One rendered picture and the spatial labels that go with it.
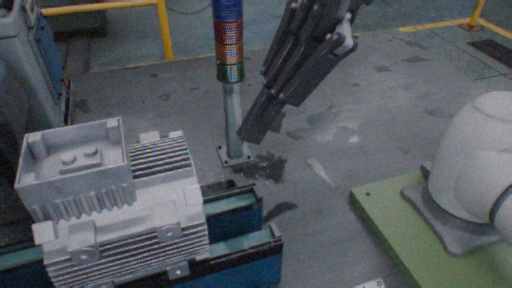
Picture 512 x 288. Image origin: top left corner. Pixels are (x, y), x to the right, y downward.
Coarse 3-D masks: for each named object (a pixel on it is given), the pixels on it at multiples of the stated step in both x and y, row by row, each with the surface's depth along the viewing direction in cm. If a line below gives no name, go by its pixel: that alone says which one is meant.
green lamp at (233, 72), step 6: (216, 60) 80; (222, 66) 78; (228, 66) 78; (234, 66) 78; (240, 66) 79; (222, 72) 79; (228, 72) 79; (234, 72) 79; (240, 72) 80; (222, 78) 80; (228, 78) 80; (234, 78) 80; (240, 78) 81
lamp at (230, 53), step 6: (216, 42) 76; (240, 42) 76; (216, 48) 77; (222, 48) 76; (228, 48) 76; (234, 48) 76; (240, 48) 77; (216, 54) 78; (222, 54) 77; (228, 54) 76; (234, 54) 77; (240, 54) 78; (222, 60) 78; (228, 60) 77; (234, 60) 77; (240, 60) 78
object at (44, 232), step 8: (168, 136) 58; (184, 192) 49; (192, 192) 49; (200, 192) 49; (192, 200) 49; (200, 200) 49; (32, 224) 44; (40, 224) 44; (48, 224) 44; (56, 224) 46; (32, 232) 44; (40, 232) 44; (48, 232) 44; (56, 232) 46; (40, 240) 44; (48, 240) 44; (200, 256) 56; (208, 256) 57
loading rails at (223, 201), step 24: (216, 192) 70; (240, 192) 71; (216, 216) 68; (240, 216) 70; (24, 240) 62; (216, 240) 72; (240, 240) 63; (264, 240) 63; (0, 264) 60; (24, 264) 60; (192, 264) 59; (216, 264) 60; (240, 264) 62; (264, 264) 64
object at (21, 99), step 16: (0, 64) 72; (0, 80) 69; (16, 80) 74; (0, 96) 66; (16, 96) 72; (0, 112) 64; (16, 112) 69; (16, 128) 68; (16, 144) 67; (0, 176) 69
